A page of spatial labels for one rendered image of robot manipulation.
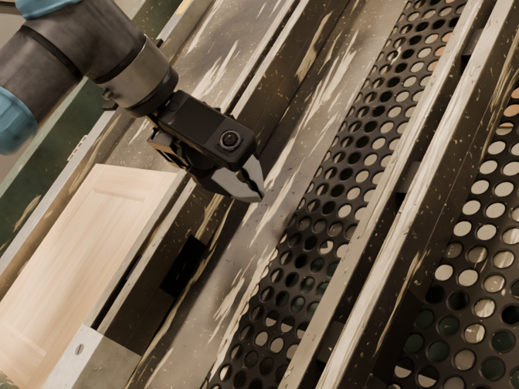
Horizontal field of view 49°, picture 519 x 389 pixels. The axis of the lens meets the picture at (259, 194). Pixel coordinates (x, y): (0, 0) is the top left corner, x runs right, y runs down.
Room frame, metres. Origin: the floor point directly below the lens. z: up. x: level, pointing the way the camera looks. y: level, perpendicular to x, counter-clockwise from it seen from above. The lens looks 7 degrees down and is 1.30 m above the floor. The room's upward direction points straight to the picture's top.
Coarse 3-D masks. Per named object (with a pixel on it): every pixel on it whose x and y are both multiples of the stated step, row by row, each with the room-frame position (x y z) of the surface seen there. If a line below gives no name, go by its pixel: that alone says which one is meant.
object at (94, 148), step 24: (192, 0) 1.38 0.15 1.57; (168, 24) 1.38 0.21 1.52; (192, 24) 1.38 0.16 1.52; (168, 48) 1.33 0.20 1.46; (120, 120) 1.25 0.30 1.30; (96, 144) 1.21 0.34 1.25; (72, 168) 1.19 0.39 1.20; (48, 192) 1.18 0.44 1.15; (72, 192) 1.17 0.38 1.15; (48, 216) 1.14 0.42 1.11; (24, 240) 1.11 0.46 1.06; (0, 264) 1.10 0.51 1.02; (24, 264) 1.10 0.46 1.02; (0, 288) 1.07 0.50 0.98
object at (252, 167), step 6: (252, 156) 0.72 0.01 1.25; (246, 162) 0.72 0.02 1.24; (252, 162) 0.72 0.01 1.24; (258, 162) 0.73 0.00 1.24; (246, 168) 0.72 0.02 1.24; (252, 168) 0.72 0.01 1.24; (258, 168) 0.73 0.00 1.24; (246, 174) 0.72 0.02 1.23; (252, 174) 0.72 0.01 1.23; (258, 174) 0.73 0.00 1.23; (252, 180) 0.72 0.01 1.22; (258, 180) 0.73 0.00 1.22; (252, 186) 0.74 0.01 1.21; (258, 186) 0.73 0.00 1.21; (264, 192) 0.75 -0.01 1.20
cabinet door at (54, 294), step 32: (96, 192) 1.10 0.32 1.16; (128, 192) 1.02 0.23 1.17; (160, 192) 0.95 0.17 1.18; (64, 224) 1.09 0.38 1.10; (96, 224) 1.02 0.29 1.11; (128, 224) 0.96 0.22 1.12; (32, 256) 1.09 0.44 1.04; (64, 256) 1.02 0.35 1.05; (96, 256) 0.95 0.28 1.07; (32, 288) 1.01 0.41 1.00; (64, 288) 0.95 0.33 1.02; (96, 288) 0.88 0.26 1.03; (0, 320) 1.00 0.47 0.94; (32, 320) 0.94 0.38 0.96; (64, 320) 0.88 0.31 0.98; (0, 352) 0.93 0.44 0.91; (32, 352) 0.87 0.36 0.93; (32, 384) 0.82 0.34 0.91
